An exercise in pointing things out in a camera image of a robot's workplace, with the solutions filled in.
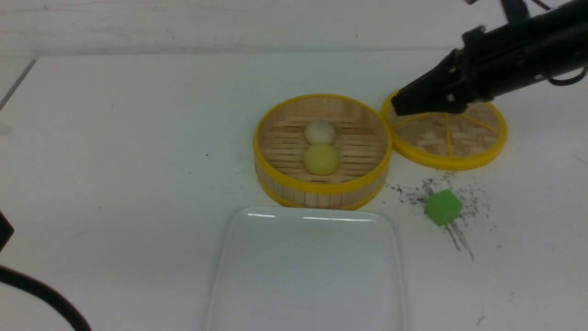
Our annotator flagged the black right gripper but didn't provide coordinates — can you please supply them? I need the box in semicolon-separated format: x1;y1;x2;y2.
390;25;510;116

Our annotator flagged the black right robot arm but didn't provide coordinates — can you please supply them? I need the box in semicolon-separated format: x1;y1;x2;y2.
390;0;588;116

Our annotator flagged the yellow steamed bun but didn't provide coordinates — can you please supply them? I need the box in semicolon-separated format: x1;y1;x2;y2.
303;144;340;176

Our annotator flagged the white steamed bun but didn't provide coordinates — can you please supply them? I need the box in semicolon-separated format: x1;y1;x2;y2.
304;119;336;145

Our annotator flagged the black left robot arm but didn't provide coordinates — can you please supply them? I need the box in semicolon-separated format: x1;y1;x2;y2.
0;212;14;251

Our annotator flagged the bamboo steamer basket yellow rim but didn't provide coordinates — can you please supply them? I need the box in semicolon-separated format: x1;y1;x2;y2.
253;94;393;210

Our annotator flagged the woven bamboo steamer lid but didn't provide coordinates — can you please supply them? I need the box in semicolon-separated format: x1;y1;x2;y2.
380;92;508;171

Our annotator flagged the white rectangular plate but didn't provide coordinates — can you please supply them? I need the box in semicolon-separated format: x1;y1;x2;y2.
205;206;409;331

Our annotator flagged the black camera cable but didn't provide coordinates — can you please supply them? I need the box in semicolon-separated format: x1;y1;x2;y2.
0;266;91;331

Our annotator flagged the green foam cube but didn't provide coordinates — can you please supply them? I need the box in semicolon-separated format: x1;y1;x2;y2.
424;190;464;227

